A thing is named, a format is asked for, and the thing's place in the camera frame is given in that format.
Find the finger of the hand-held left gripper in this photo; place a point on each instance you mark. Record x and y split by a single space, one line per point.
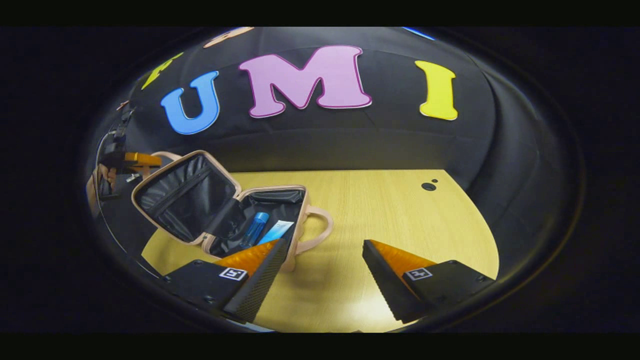
135 160

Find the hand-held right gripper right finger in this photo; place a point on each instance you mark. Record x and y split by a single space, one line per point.
385 285

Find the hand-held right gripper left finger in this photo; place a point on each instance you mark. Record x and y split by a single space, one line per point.
260 285

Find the blue capped bottle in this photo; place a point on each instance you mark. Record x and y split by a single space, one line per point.
254 230

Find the light blue tube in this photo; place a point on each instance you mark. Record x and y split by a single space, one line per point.
277 231

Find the pink suitcase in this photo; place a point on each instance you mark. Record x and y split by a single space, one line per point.
185 200

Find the red clip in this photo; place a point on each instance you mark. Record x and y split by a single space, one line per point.
123 104

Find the black backdrop cloth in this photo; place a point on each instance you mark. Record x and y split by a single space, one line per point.
350 140

